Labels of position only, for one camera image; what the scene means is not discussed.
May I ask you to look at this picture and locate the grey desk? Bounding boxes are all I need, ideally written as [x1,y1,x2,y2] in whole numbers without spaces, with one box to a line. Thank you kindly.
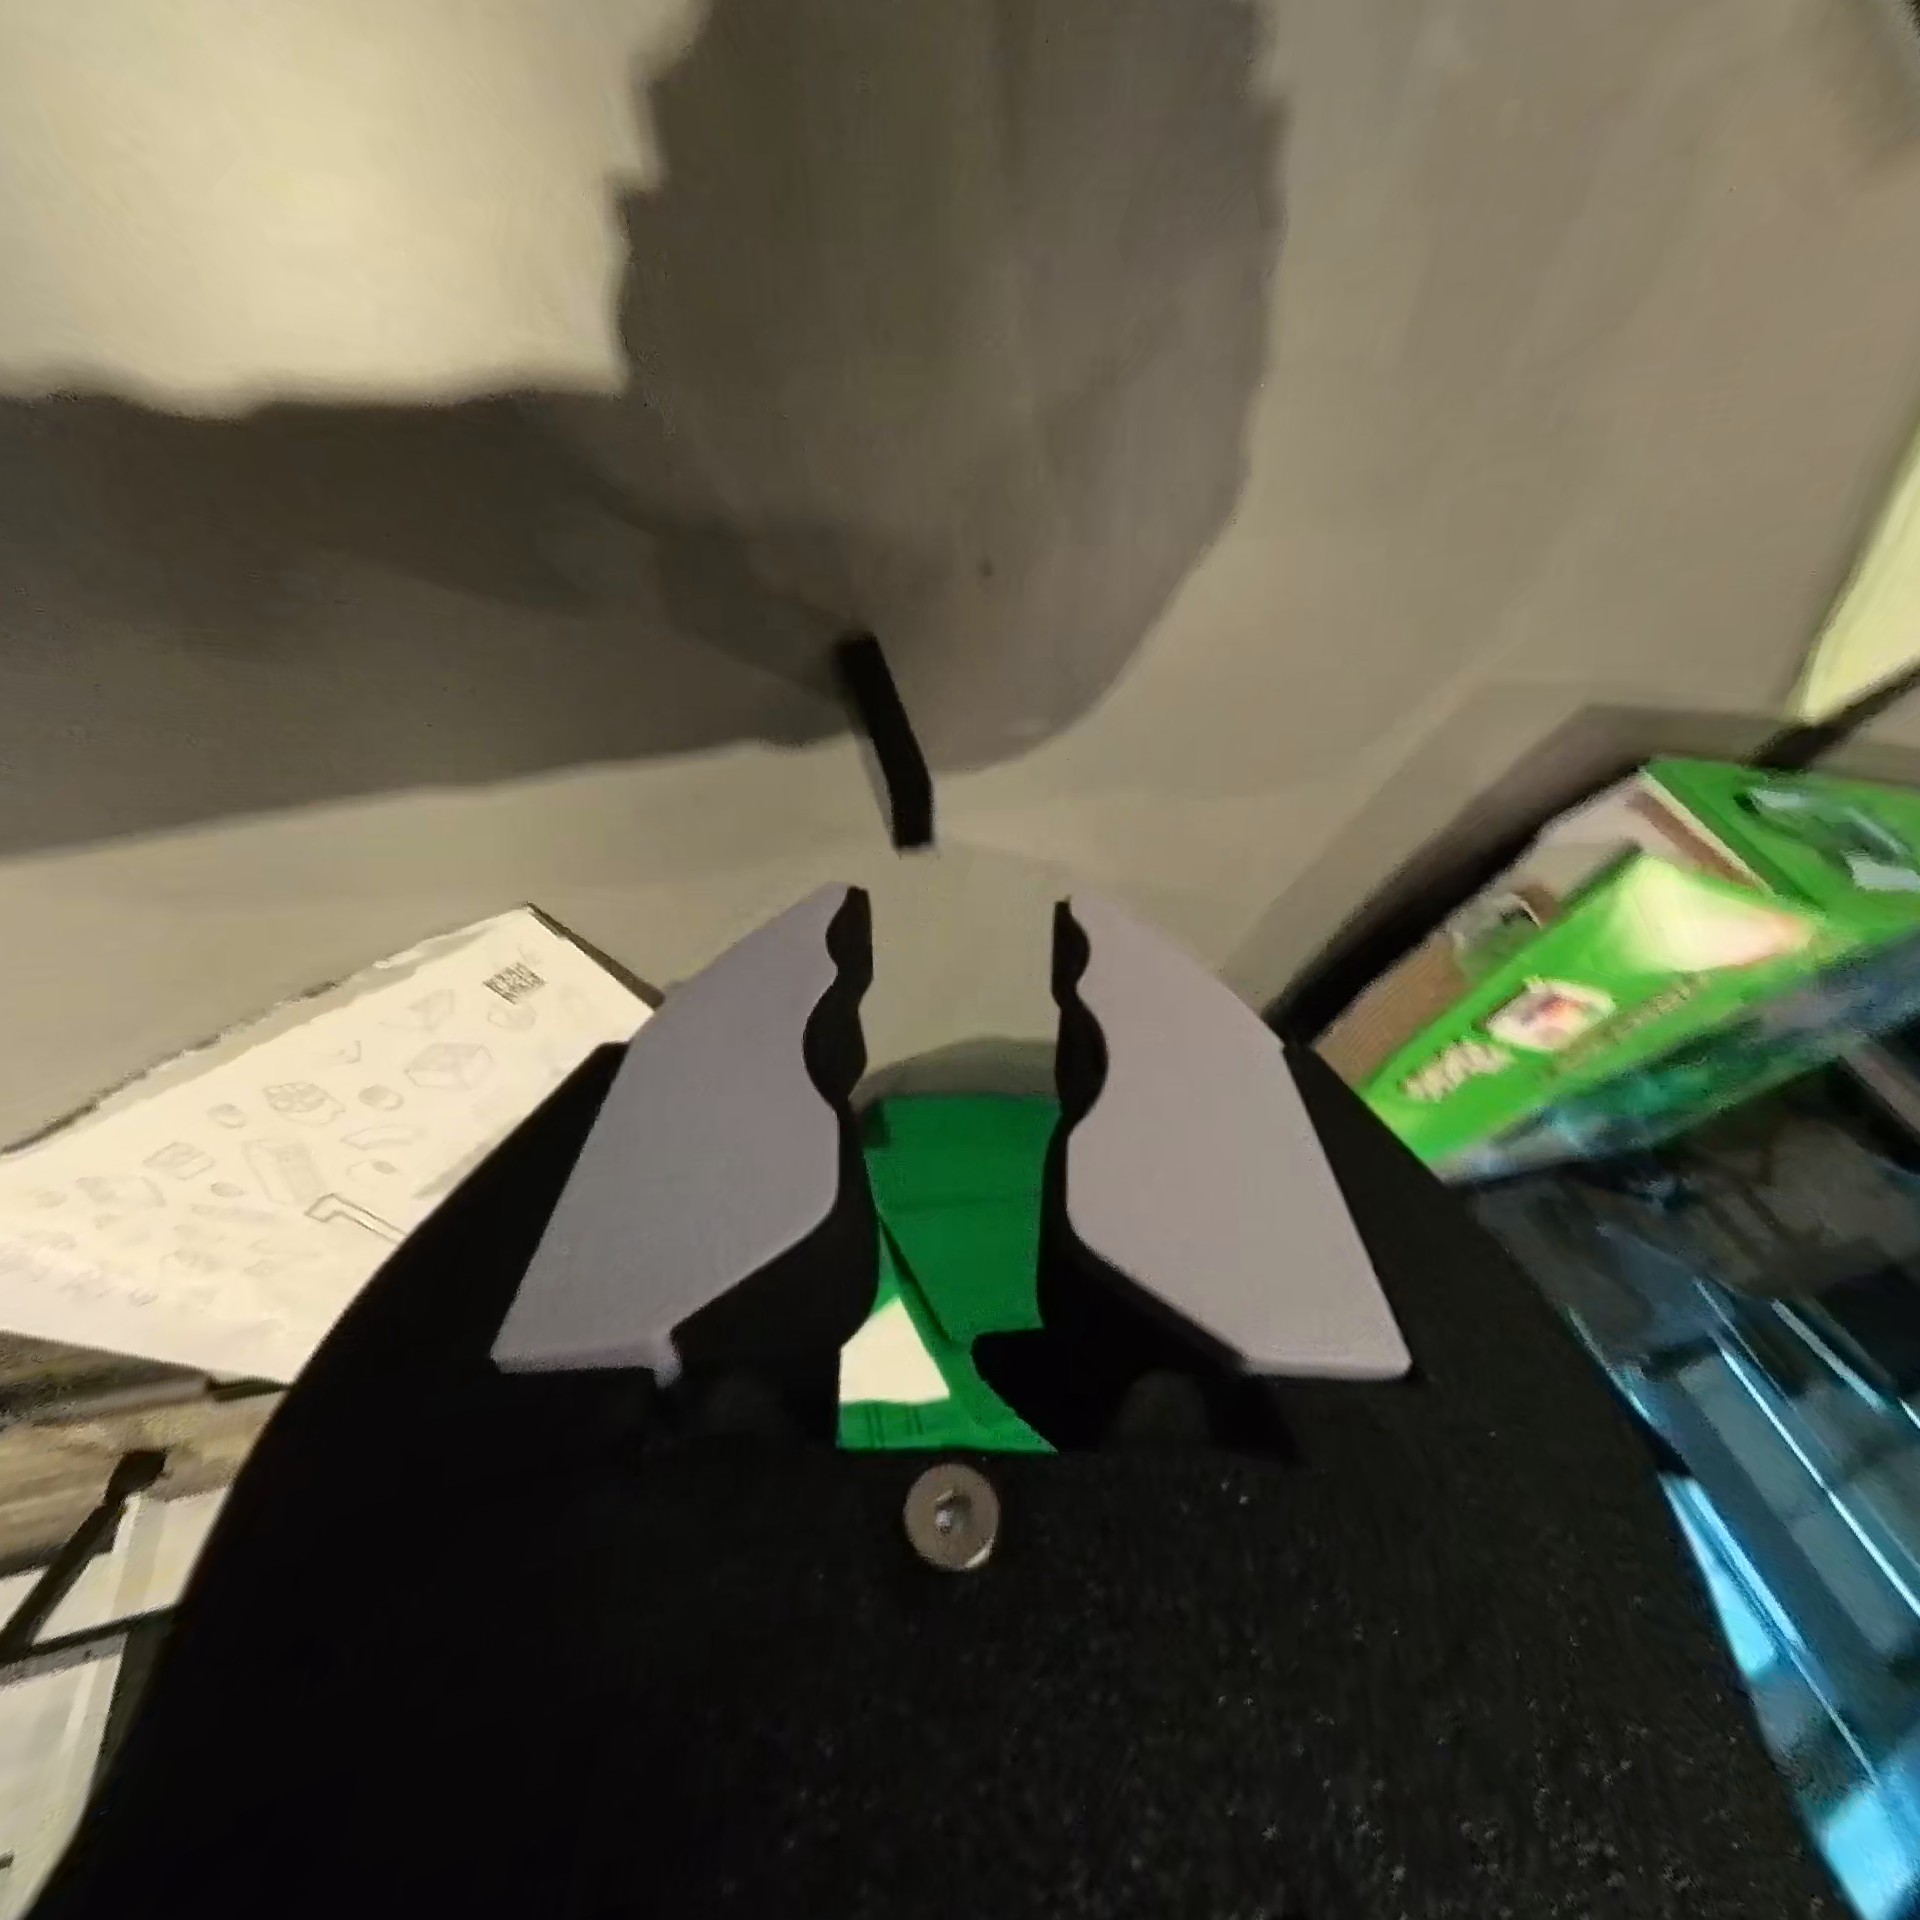
[0,0,1920,1156]

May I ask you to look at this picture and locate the black plate brick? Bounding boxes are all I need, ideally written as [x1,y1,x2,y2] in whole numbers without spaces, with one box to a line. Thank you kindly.
[835,638,936,853]

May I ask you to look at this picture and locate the green plastic bin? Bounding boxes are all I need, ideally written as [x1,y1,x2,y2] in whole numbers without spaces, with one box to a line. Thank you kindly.
[835,1095,1057,1453]

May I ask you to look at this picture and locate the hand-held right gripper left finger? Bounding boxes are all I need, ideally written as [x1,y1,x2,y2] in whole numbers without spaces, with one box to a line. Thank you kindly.
[489,883,875,1384]

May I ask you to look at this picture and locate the green toy box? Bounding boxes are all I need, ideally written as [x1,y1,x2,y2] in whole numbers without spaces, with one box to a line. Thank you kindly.
[1358,756,1920,1186]

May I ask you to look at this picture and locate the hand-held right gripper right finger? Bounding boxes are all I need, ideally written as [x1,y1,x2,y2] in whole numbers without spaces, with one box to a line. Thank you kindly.
[1048,886,1414,1382]

